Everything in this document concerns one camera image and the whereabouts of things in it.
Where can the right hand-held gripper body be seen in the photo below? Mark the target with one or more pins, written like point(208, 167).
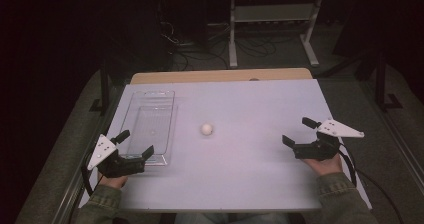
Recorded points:
point(316, 149)

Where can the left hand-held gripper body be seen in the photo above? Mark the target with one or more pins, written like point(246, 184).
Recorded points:
point(124, 166)

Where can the person's left hand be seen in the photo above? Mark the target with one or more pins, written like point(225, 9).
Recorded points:
point(113, 181)

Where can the person's right hand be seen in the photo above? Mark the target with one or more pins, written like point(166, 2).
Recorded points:
point(326, 166)

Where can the clear plastic container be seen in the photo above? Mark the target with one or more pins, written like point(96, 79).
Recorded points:
point(151, 127)

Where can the black metal stand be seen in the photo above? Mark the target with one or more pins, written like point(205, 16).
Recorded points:
point(104, 90)
point(381, 84)

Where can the white ball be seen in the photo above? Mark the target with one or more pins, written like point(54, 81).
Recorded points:
point(206, 129)

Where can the aluminium frame rail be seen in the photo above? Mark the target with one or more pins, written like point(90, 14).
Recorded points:
point(400, 144)
point(71, 190)

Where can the white metal frame stand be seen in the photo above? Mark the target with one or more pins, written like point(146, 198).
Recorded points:
point(273, 13)

